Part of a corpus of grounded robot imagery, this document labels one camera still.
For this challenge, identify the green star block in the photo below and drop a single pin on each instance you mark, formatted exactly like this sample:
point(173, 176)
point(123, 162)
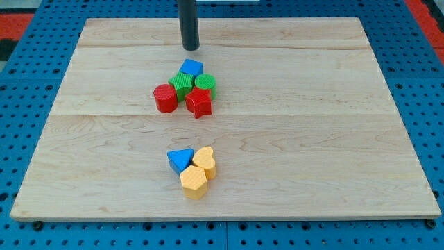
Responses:
point(183, 85)

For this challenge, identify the red cylinder block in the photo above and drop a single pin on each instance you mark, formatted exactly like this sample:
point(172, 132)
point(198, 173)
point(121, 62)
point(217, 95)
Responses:
point(165, 98)

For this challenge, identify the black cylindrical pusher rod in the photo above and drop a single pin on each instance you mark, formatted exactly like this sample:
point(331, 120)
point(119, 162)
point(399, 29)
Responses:
point(188, 19)

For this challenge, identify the light wooden board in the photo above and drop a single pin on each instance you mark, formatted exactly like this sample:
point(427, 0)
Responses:
point(303, 127)

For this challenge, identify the green cylinder block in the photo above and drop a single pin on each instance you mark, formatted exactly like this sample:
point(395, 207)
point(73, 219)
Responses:
point(206, 82)

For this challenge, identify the yellow hexagon block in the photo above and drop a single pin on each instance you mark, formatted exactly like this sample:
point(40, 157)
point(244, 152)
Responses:
point(194, 182)

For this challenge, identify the yellow heart block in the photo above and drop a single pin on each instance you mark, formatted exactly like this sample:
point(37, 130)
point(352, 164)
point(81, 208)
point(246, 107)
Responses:
point(204, 158)

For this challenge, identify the red star block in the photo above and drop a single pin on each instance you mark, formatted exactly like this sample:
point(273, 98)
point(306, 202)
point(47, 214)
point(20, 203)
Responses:
point(199, 102)

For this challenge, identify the blue triangle block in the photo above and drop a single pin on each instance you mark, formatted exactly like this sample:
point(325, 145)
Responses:
point(179, 160)

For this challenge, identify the blue cube block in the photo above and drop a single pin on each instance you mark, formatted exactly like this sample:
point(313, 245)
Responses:
point(192, 67)

